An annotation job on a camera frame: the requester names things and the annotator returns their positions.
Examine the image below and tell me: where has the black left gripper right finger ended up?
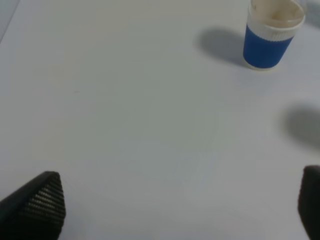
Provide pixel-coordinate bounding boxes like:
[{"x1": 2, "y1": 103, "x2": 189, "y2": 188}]
[{"x1": 297, "y1": 165, "x2": 320, "y2": 240}]

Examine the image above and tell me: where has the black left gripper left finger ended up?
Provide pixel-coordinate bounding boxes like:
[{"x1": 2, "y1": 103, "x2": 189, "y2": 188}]
[{"x1": 0, "y1": 171, "x2": 66, "y2": 240}]

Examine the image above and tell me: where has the blue sleeved clear cup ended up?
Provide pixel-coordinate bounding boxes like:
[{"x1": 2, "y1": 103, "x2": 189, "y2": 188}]
[{"x1": 243, "y1": 0, "x2": 307, "y2": 71}]

